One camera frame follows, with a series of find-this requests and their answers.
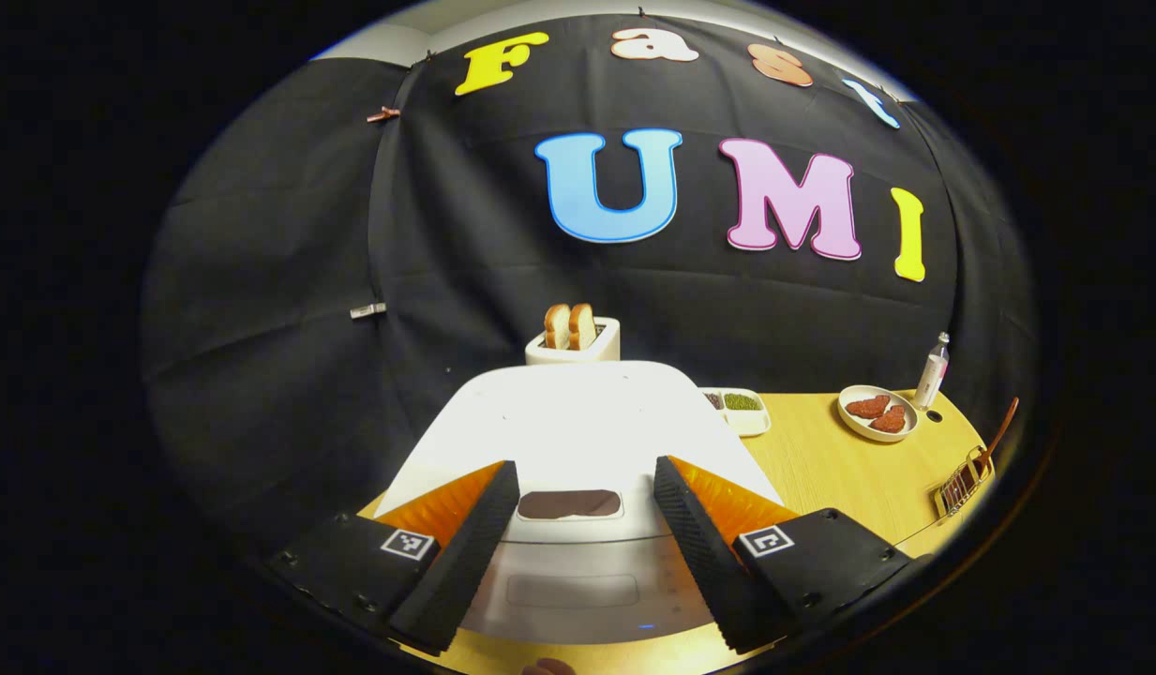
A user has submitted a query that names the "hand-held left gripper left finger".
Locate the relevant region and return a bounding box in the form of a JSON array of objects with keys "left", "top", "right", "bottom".
[{"left": 268, "top": 459, "right": 522, "bottom": 657}]

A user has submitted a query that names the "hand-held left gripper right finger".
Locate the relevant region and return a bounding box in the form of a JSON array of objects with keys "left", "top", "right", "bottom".
[{"left": 653, "top": 456, "right": 914, "bottom": 655}]

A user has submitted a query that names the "white rice cooker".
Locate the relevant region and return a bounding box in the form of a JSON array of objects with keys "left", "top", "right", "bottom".
[{"left": 371, "top": 360, "right": 787, "bottom": 648}]

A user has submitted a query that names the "brown wooden spoon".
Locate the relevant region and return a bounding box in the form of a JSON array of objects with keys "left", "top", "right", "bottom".
[{"left": 971, "top": 397, "right": 1020, "bottom": 479}]

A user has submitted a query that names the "white divided grain dish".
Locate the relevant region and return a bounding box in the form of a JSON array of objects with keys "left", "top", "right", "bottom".
[{"left": 699, "top": 387, "right": 772, "bottom": 438}]

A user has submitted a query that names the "white round plate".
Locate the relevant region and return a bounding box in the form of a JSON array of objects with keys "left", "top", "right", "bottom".
[{"left": 838, "top": 385, "right": 919, "bottom": 443}]

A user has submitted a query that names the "white toaster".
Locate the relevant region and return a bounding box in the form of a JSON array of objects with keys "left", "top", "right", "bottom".
[{"left": 525, "top": 317, "right": 622, "bottom": 367}]

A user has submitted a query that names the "clear bottle with pink label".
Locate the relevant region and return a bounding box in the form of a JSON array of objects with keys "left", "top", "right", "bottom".
[{"left": 913, "top": 332, "right": 951, "bottom": 411}]

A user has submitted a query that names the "black backdrop cloth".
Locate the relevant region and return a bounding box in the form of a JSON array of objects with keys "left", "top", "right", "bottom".
[{"left": 142, "top": 14, "right": 1038, "bottom": 526}]

